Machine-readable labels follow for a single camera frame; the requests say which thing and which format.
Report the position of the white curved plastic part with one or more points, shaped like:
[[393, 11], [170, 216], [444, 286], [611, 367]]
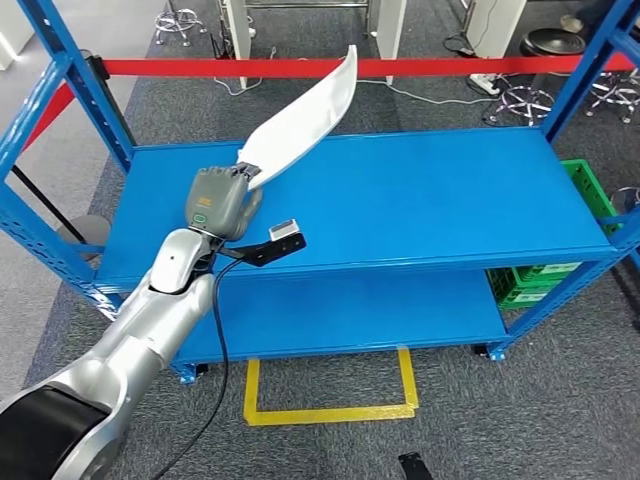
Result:
[[300, 126]]

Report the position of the yellow floor tape square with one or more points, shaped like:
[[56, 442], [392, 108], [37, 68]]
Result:
[[324, 416]]

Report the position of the black seat chrome stool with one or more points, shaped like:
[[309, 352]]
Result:
[[552, 41]]

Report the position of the blue metal shelf rack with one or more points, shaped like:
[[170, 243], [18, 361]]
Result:
[[400, 199]]

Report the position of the person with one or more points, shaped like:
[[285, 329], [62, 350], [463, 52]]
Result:
[[572, 23]]

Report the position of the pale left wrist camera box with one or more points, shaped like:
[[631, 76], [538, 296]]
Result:
[[284, 230]]

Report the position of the chrome round base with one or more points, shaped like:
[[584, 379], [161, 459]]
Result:
[[627, 199]]

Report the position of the white desk leg panel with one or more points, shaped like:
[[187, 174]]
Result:
[[391, 30], [235, 40], [497, 23]]

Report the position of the red barrier belt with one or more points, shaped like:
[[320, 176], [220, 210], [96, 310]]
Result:
[[200, 66], [50, 112]]

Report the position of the black barrier stanchion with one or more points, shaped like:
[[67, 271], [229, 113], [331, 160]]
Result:
[[97, 66], [87, 228]]

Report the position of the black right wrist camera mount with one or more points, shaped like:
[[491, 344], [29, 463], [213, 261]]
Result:
[[415, 467]]

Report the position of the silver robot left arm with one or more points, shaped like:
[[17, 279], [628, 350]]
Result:
[[150, 324]]

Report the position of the white power strip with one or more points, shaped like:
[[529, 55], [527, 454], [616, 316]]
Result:
[[486, 83]]

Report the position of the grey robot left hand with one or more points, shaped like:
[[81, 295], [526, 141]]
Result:
[[217, 202]]

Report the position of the chrome star stool base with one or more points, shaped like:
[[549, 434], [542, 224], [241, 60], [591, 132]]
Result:
[[175, 21], [617, 89]]

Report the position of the green plastic crate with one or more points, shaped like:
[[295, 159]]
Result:
[[590, 189], [522, 299]]

